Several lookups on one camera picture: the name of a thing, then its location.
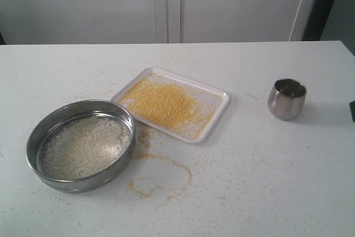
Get round stainless steel sieve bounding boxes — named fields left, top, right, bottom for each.
left=26, top=99, right=136, bottom=193

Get stainless steel cup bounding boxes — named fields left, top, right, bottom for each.
left=267, top=78, right=307, bottom=120

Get yellow-brown granules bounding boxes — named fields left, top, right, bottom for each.
left=118, top=74, right=222, bottom=140

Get white plastic tray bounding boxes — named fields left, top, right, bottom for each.
left=111, top=67, right=230, bottom=144

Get white rice grains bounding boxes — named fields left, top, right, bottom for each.
left=40, top=116, right=131, bottom=180

